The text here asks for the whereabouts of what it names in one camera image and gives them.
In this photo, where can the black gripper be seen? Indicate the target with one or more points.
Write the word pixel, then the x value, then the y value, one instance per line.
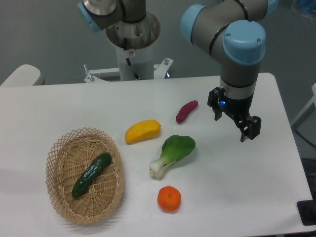
pixel 237 110

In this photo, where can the green cucumber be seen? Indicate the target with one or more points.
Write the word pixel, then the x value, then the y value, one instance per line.
pixel 95 169

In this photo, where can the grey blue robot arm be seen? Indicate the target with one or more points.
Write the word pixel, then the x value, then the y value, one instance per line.
pixel 229 33

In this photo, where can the woven wicker basket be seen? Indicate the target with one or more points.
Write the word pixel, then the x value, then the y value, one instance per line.
pixel 68 158

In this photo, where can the purple sweet potato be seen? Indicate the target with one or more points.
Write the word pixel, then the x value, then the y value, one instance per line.
pixel 186 110

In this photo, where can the green bok choy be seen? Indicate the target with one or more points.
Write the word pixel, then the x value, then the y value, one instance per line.
pixel 175 148

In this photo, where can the yellow mango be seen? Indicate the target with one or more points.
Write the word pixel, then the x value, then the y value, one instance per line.
pixel 142 131

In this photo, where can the orange tangerine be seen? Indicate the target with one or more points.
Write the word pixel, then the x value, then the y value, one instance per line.
pixel 169 199

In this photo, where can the black device at edge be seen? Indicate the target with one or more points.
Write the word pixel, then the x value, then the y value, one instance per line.
pixel 307 212

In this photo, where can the white chair seat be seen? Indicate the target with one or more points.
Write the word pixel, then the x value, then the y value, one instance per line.
pixel 25 75

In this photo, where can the white furniture frame right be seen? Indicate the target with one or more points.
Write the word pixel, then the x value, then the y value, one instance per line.
pixel 305 112

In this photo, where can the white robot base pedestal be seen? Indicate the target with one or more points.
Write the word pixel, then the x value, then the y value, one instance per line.
pixel 134 45

